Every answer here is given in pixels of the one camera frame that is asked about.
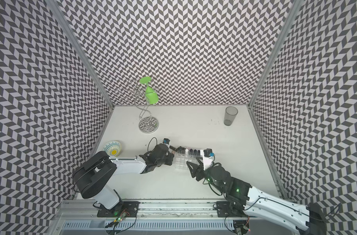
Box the black mounting plate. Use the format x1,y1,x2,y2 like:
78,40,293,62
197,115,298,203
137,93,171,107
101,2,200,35
97,201,140,218
213,201,246,218

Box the clear acrylic lipstick organizer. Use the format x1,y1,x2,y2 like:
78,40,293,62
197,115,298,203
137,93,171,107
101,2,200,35
173,152,198,170

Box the green plastic goblet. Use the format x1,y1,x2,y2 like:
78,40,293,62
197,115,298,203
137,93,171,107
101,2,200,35
139,76,159,105

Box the yellow blue patterned bowl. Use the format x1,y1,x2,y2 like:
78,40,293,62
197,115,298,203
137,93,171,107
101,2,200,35
103,141,122,157

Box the right circuit board wires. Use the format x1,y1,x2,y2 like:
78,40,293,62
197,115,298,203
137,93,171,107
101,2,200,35
223,215,251,235

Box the circuit board wires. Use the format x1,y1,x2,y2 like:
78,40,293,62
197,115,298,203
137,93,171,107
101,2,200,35
105,210,138,235
223,215,251,235

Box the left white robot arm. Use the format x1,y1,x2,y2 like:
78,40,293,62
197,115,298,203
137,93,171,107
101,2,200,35
72,143,176,211

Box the grey glass tumbler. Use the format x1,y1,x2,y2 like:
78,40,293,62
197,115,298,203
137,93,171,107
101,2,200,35
223,106,238,126

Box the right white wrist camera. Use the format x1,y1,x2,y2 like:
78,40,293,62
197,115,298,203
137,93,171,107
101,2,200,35
200,148,215,170

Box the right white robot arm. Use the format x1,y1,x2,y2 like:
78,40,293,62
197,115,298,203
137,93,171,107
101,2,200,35
186,160,327,235

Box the left circuit board wires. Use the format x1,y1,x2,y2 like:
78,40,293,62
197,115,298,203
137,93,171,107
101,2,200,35
105,210,138,235

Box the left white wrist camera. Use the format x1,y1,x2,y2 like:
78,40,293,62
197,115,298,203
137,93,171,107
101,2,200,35
163,138,170,145

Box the metal wire cup stand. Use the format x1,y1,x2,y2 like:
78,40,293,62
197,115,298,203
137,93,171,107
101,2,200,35
117,76,160,134

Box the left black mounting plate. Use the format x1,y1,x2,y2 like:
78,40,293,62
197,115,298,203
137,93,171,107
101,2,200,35
97,201,140,218

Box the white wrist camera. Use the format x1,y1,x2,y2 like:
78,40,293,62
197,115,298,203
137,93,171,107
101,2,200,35
200,148,215,170
163,138,170,145

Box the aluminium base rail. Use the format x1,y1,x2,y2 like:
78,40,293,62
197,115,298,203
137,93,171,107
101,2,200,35
47,199,241,235

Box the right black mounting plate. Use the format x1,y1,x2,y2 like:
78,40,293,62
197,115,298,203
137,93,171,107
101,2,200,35
213,201,246,218

